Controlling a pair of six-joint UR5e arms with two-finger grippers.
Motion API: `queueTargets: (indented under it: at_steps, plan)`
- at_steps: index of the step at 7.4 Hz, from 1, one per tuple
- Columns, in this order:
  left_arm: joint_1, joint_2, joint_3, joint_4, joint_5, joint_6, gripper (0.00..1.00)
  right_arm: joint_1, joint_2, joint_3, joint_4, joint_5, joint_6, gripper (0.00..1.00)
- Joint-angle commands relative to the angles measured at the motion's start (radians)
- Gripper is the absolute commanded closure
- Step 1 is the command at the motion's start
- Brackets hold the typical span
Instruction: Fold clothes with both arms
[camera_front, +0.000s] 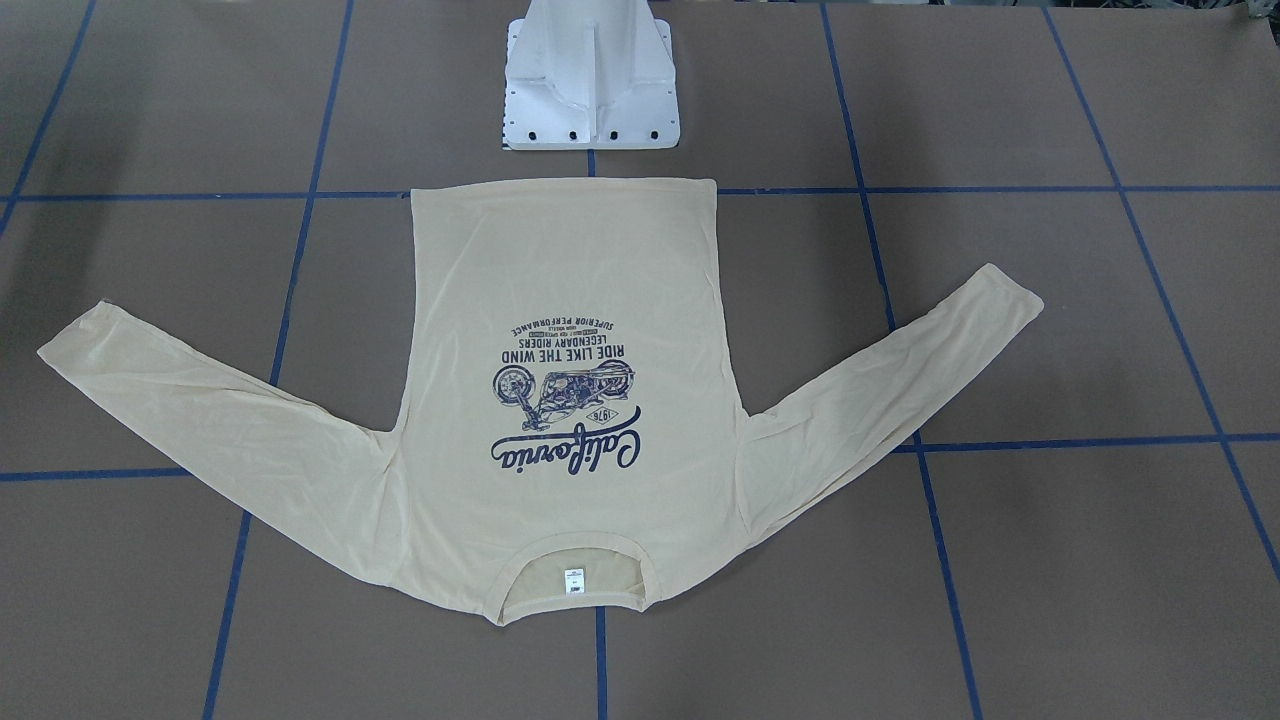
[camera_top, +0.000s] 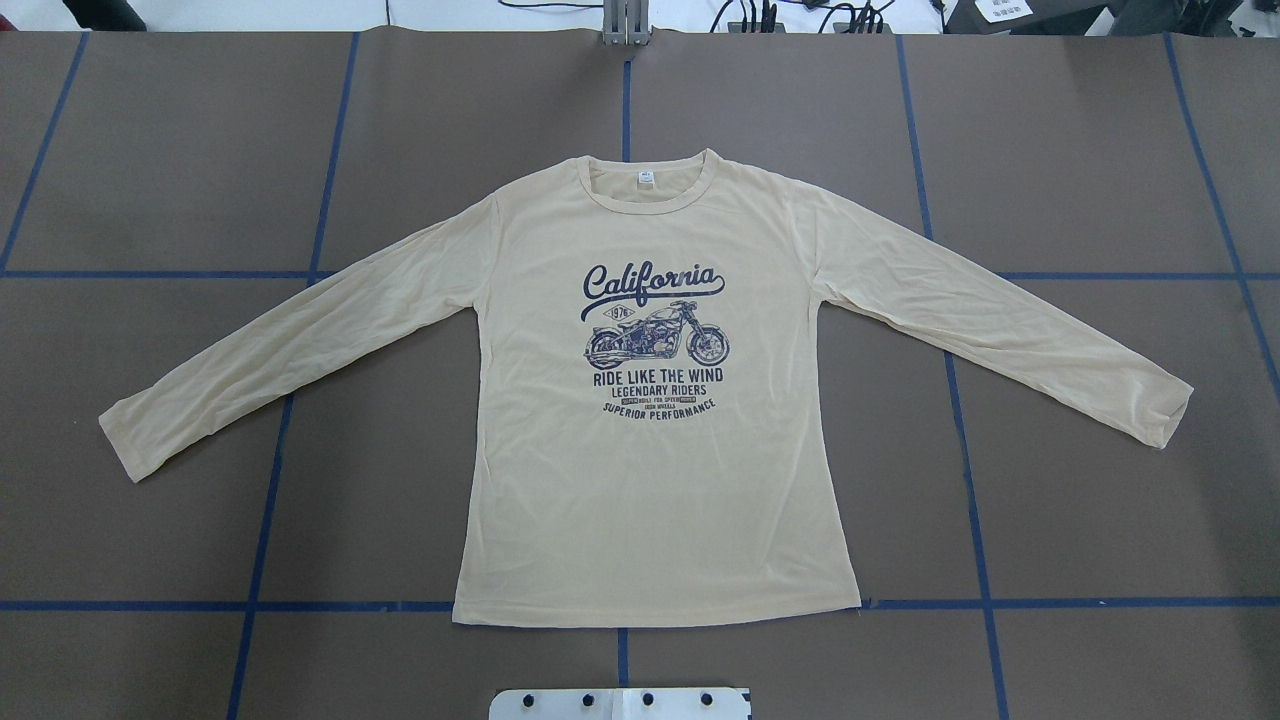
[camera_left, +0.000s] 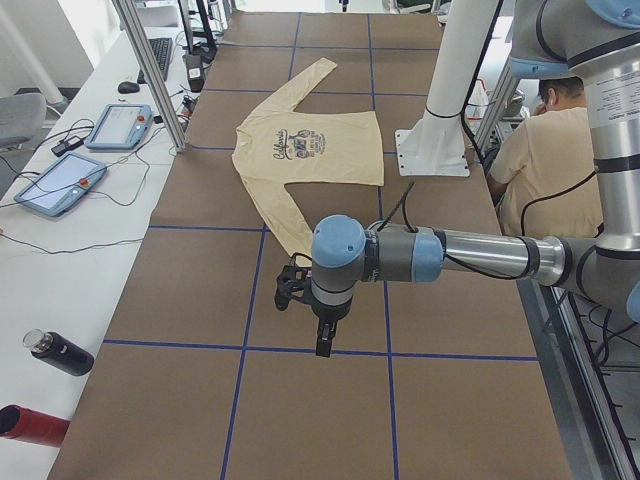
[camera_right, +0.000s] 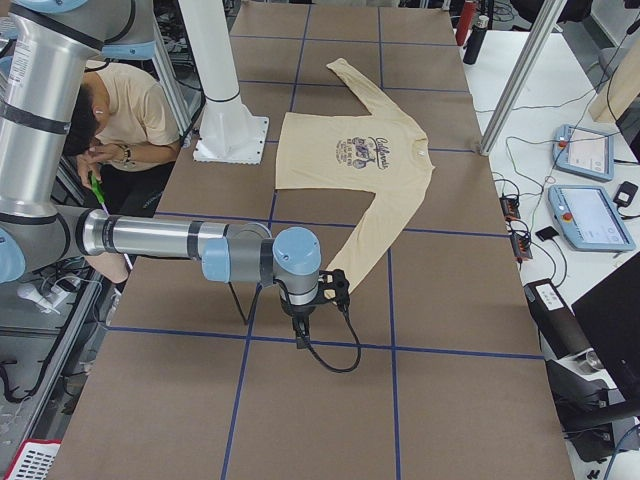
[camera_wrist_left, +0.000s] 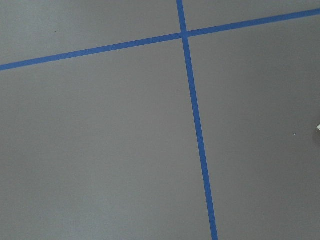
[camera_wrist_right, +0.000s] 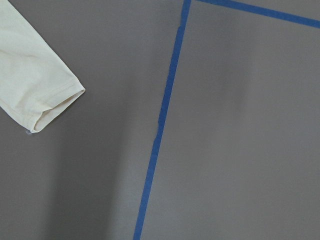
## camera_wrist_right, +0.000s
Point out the cream long-sleeve printed shirt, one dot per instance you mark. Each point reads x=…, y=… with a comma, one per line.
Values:
x=36, y=86

